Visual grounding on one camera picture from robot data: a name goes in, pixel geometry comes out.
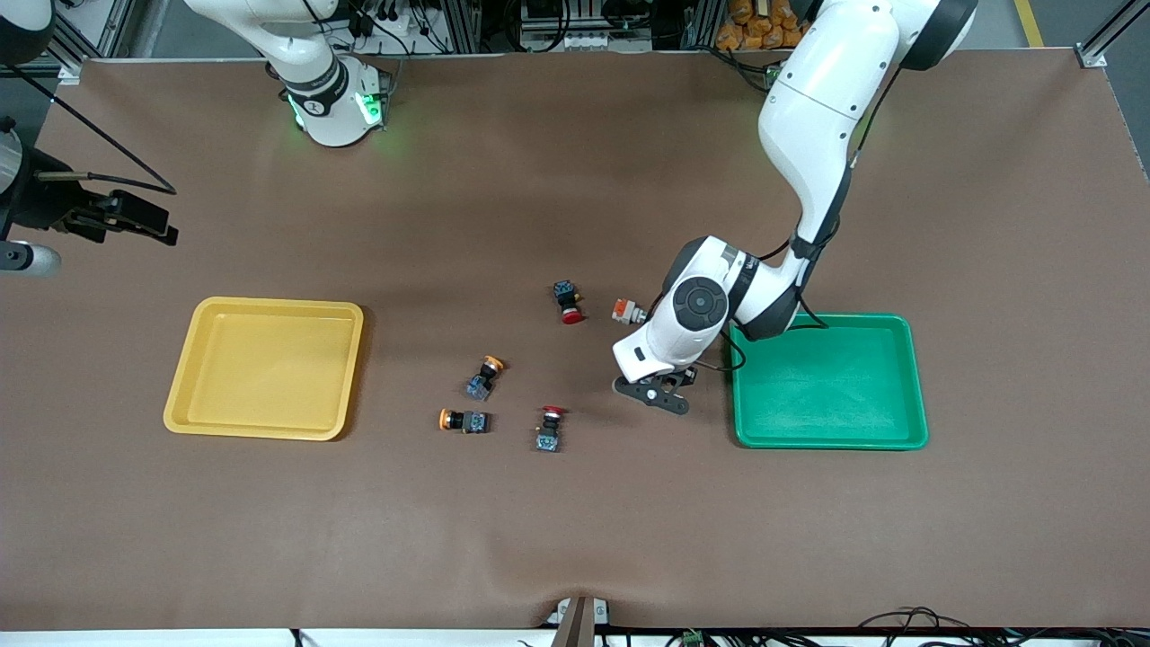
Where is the aluminium profile beam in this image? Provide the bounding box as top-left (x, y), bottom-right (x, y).
top-left (49, 0), bottom-right (172, 84)
top-left (1076, 0), bottom-right (1150, 69)

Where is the green plastic tray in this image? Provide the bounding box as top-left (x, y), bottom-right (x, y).
top-left (728, 312), bottom-right (930, 451)

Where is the brown table mat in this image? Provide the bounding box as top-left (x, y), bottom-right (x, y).
top-left (0, 49), bottom-right (1150, 632)

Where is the yellow plastic tray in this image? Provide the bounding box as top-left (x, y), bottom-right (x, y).
top-left (163, 297), bottom-right (366, 442)

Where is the metal table clamp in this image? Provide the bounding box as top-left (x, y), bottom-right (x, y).
top-left (544, 595), bottom-right (612, 647)

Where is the orange objects pile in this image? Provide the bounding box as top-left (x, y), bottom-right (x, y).
top-left (716, 0), bottom-right (809, 51)

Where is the aluminium equipment rack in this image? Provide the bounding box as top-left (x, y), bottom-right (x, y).
top-left (395, 0), bottom-right (720, 55)

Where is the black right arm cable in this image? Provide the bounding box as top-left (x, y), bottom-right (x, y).
top-left (0, 61), bottom-right (178, 196)

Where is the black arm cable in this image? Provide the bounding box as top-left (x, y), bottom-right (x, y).
top-left (714, 135), bottom-right (854, 374)
top-left (0, 61), bottom-right (178, 196)

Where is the red push button switch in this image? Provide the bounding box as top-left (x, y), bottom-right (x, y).
top-left (535, 405), bottom-right (568, 453)
top-left (553, 280), bottom-right (587, 325)

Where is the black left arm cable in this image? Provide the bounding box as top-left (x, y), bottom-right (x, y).
top-left (714, 135), bottom-right (854, 374)

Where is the black cable bundle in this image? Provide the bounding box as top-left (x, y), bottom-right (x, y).
top-left (854, 607), bottom-right (998, 647)

